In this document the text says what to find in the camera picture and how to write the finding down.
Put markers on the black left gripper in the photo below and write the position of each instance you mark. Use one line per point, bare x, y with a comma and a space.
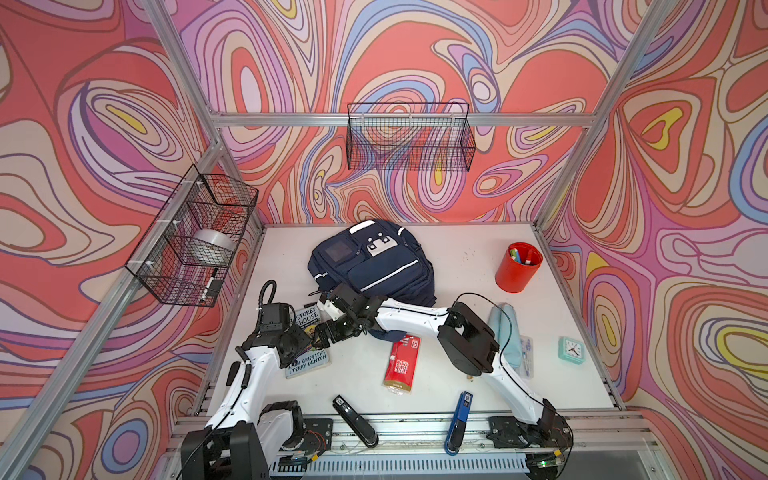
300, 336

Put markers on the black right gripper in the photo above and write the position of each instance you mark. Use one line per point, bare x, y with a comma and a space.
334, 336

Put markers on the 143-storey treehouse book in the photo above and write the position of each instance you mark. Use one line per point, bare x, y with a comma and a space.
312, 358

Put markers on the navy blue student backpack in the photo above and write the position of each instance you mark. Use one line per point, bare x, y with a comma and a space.
381, 258

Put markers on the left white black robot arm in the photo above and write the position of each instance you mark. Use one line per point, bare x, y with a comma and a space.
244, 436

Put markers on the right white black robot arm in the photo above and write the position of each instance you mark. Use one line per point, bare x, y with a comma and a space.
471, 347

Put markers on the red snack packet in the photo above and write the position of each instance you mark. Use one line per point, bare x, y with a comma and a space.
403, 358

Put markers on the white tape roll in basket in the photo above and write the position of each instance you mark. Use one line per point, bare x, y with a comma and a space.
211, 248

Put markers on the black stapler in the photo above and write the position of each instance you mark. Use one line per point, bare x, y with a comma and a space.
364, 431

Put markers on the light blue pencil pouch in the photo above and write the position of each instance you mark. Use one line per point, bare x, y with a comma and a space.
503, 321

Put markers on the blue stapler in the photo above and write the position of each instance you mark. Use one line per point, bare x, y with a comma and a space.
457, 427

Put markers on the red ribbed metal pen cup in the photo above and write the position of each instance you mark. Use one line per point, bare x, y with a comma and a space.
518, 266

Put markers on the clear plastic ruler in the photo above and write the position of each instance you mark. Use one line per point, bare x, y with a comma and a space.
526, 369

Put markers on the mint green small clock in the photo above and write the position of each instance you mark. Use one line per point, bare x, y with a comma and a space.
571, 350

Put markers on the black wire basket left wall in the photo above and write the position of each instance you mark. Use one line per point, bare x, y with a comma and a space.
185, 257

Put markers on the black wire basket wall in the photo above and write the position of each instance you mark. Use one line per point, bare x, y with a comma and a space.
409, 136
185, 257

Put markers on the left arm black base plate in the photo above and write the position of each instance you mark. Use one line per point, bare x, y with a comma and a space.
317, 437

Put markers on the black wire basket back wall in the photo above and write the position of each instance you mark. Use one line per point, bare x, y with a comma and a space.
409, 136

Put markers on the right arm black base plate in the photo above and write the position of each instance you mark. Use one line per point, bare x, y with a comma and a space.
506, 432

